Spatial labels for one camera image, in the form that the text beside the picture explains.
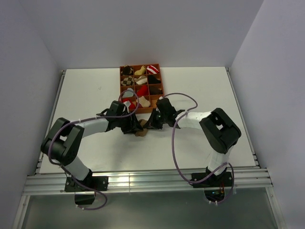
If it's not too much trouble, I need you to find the aluminium front rail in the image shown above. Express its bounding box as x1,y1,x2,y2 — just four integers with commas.
22,168,273,196

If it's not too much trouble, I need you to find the red white striped rolled sock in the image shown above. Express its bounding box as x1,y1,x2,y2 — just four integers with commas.
146,65,159,74

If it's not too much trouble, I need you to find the orange wooden compartment tray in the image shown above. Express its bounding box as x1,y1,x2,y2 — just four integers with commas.
120,63,164,114

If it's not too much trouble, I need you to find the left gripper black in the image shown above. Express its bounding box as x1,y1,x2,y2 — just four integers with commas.
116,111,142,134

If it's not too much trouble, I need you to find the black box under rail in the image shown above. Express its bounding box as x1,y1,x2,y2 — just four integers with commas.
74,194,95,206

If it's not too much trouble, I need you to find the checkered rolled sock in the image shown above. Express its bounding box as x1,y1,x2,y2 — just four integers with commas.
121,76,134,86

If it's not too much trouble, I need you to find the beige brown striped rolled sock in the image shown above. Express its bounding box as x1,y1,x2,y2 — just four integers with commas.
134,75,148,85

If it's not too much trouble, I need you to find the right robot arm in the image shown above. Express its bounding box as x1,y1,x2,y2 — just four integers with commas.
143,98,242,186

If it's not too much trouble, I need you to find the red sock with white pattern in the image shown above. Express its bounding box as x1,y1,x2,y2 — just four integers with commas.
122,98,129,104

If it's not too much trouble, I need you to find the beige maroon striped sock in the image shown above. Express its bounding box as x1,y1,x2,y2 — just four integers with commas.
139,96,151,108

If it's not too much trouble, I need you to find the dark brown black rolled sock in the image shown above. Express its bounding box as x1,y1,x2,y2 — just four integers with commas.
149,85,163,95

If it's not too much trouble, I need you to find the yellow rolled sock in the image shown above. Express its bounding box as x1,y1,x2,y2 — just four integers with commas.
134,65,146,75

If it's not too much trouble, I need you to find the light blue rolled sock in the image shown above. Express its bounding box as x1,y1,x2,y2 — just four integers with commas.
122,88,134,98

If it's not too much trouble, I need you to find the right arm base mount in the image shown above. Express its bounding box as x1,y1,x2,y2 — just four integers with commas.
190,172,235,189

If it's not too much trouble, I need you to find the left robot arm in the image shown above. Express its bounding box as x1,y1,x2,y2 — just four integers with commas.
41,101,143,190

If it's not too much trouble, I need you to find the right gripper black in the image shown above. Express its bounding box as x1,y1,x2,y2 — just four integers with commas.
144,108,168,130

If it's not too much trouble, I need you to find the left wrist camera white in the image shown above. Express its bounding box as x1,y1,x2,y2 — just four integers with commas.
123,100,135,112

